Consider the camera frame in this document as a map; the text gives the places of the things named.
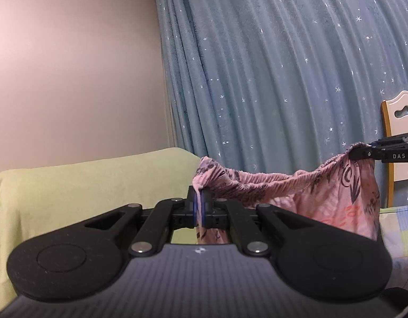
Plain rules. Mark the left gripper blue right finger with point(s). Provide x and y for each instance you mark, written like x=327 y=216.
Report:
x=206 y=206

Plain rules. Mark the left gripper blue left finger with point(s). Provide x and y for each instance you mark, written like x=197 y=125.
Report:
x=192 y=208

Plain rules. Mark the pink patterned shorts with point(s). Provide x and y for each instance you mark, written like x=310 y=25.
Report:
x=342 y=193

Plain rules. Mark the white wooden chair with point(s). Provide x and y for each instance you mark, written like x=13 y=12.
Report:
x=395 y=117

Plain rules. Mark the pastel checked chair cushion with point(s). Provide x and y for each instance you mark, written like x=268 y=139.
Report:
x=394 y=230

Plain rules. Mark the blue starry curtain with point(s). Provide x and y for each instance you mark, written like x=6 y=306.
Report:
x=281 y=85

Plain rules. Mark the green sofa cover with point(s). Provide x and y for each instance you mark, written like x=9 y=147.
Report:
x=40 y=200

